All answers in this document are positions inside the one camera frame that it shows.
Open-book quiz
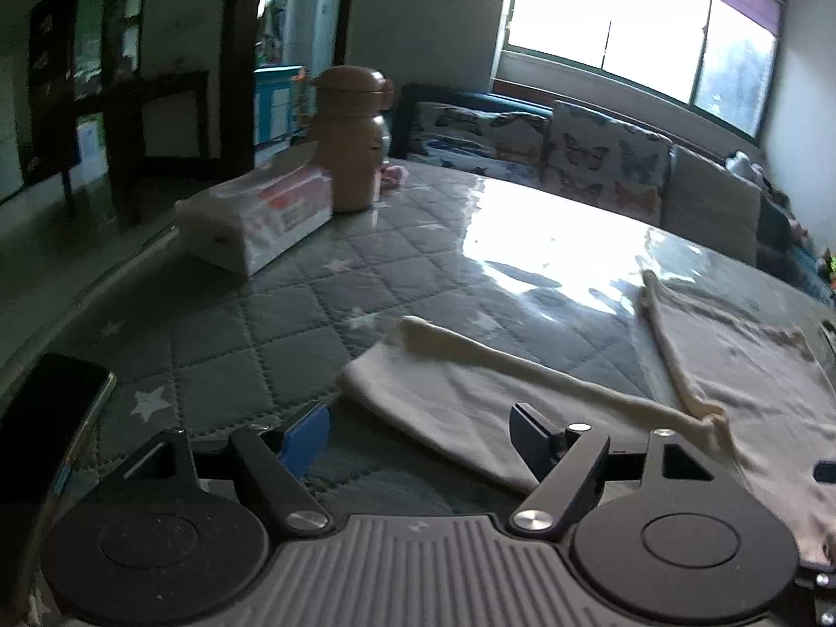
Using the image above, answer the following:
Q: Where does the plain beige cushion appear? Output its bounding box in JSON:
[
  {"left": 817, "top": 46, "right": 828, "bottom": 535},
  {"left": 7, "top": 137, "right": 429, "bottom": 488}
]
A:
[{"left": 661, "top": 145, "right": 764, "bottom": 268}]

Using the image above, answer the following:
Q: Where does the beige thermos bottle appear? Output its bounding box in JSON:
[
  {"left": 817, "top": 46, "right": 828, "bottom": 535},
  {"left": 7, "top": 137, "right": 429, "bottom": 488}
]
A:
[{"left": 307, "top": 64, "right": 397, "bottom": 214}]

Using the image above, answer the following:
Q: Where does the black smartphone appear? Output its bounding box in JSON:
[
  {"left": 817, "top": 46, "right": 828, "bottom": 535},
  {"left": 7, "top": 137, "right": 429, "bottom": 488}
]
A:
[{"left": 0, "top": 352, "right": 118, "bottom": 517}]

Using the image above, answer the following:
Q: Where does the large sliding window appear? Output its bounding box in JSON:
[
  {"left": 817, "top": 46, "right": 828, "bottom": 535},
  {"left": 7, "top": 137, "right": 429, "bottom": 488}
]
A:
[{"left": 498, "top": 0, "right": 783, "bottom": 146}]

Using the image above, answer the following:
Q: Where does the white tissue pack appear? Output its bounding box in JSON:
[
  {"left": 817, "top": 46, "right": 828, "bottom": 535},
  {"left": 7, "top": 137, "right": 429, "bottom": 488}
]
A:
[{"left": 174, "top": 142, "right": 336, "bottom": 276}]

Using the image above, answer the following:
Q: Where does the dark glass door cabinet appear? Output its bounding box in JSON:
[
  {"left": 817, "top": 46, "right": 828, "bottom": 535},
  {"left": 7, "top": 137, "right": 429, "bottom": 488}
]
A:
[{"left": 27, "top": 0, "right": 153, "bottom": 184}]

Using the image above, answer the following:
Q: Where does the wide butterfly print cushion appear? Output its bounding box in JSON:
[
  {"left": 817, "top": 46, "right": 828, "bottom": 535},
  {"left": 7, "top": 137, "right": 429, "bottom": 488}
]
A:
[{"left": 405, "top": 102, "right": 551, "bottom": 188}]

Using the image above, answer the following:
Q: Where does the square butterfly print cushion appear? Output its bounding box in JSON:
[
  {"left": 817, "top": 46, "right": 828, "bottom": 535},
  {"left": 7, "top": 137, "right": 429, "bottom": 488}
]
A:
[{"left": 544, "top": 100, "right": 674, "bottom": 227}]

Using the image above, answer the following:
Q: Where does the blue baby crib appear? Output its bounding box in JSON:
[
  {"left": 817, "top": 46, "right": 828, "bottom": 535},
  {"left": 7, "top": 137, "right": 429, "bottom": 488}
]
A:
[{"left": 253, "top": 64, "right": 309, "bottom": 146}]

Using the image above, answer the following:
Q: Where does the dark wooden door frame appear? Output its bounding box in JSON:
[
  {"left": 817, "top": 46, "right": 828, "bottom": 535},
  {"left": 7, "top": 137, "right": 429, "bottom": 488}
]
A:
[{"left": 220, "top": 0, "right": 359, "bottom": 174}]

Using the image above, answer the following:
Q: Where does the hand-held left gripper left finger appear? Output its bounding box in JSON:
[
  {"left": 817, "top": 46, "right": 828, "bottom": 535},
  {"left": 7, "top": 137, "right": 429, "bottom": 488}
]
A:
[{"left": 123, "top": 401, "right": 332, "bottom": 537}]

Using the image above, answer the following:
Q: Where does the dark blue sofa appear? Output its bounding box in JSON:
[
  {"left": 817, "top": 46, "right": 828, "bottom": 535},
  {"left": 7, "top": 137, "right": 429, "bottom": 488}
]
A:
[{"left": 397, "top": 83, "right": 836, "bottom": 309}]

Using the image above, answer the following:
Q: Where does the white bundle on sofa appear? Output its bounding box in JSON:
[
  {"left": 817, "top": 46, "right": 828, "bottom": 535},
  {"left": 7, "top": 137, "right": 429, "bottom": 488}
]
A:
[{"left": 724, "top": 150, "right": 770, "bottom": 189}]

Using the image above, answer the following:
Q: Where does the dark wooden chair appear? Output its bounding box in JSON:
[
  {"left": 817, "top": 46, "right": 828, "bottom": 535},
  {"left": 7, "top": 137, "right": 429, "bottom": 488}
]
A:
[{"left": 104, "top": 71, "right": 212, "bottom": 226}]

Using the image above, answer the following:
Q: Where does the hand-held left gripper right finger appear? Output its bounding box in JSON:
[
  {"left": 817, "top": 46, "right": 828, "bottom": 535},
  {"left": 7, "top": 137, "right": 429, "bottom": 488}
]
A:
[{"left": 508, "top": 402, "right": 714, "bottom": 542}]

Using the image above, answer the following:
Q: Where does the cream knit garment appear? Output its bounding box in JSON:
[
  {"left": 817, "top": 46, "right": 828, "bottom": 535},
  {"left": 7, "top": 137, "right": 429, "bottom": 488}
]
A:
[{"left": 336, "top": 269, "right": 836, "bottom": 566}]

